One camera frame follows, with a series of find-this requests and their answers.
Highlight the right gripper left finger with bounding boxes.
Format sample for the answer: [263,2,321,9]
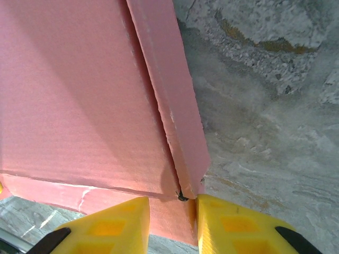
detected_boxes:
[31,196,151,254]

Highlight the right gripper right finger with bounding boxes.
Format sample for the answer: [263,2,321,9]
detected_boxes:
[195,193,323,254]

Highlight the pink cardboard box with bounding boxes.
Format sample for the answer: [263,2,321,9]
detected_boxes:
[0,0,212,247]

